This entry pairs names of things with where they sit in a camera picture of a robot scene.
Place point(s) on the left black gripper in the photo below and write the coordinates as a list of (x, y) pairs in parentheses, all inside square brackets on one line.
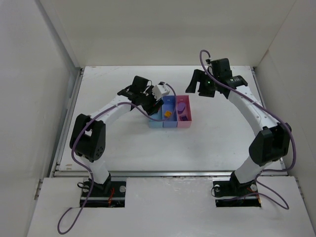
[(153, 105)]

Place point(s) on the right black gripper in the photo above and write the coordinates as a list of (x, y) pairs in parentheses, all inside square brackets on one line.
[(205, 86)]

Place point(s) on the yellow lego piece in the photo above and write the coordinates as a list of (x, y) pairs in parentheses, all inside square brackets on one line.
[(167, 114)]

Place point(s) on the purple lego piece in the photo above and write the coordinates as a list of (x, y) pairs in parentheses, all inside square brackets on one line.
[(181, 108)]

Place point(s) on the small purple lego brick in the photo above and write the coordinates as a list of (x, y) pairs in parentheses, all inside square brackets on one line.
[(183, 118)]

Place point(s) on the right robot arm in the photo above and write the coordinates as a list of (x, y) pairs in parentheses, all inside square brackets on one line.
[(272, 137)]

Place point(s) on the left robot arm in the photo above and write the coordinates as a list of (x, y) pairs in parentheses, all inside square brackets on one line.
[(88, 139)]

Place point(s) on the light blue container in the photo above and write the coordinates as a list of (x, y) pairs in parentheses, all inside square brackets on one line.
[(156, 120)]

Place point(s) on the pink container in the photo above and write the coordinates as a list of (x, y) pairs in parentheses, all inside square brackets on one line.
[(184, 124)]

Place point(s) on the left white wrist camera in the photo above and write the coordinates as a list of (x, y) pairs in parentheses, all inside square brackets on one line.
[(160, 90)]

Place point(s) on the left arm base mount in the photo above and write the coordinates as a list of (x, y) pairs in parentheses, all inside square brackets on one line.
[(111, 197)]

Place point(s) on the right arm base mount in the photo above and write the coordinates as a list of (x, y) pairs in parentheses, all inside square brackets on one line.
[(227, 193)]

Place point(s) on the aluminium rail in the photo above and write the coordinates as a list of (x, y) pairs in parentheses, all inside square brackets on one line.
[(58, 173)]

